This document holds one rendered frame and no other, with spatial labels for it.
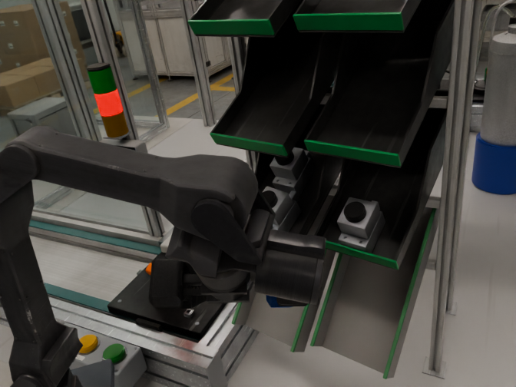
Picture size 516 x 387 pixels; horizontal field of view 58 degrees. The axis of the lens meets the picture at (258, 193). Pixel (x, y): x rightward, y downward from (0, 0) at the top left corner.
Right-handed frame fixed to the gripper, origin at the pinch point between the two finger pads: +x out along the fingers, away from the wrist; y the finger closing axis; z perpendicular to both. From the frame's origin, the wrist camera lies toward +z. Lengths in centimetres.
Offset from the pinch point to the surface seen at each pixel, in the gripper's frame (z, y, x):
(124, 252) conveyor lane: 23, 35, 58
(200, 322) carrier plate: 1.4, 9.9, 33.8
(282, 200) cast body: 14.5, -6.6, 5.1
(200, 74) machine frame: 118, 27, 103
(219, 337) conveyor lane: -1.8, 5.8, 32.3
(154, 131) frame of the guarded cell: 100, 50, 121
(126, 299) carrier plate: 7.4, 27.3, 40.0
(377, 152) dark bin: 14.4, -18.1, -9.2
